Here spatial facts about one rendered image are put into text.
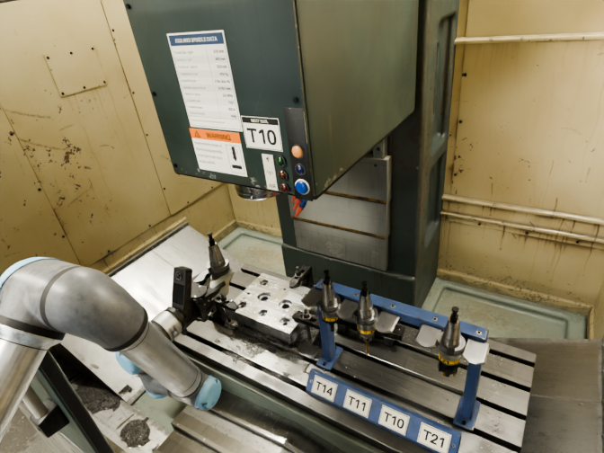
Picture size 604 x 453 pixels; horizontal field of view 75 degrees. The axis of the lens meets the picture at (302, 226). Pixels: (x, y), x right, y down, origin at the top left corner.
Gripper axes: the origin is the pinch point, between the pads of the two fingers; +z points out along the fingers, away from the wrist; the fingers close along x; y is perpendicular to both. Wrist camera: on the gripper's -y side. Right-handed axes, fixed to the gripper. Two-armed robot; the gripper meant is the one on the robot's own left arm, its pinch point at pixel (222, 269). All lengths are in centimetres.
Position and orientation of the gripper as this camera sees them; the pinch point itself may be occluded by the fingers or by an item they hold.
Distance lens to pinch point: 118.5
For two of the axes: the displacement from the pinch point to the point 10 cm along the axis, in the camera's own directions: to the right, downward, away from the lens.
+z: 5.2, -5.0, 6.9
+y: 1.2, 8.4, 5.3
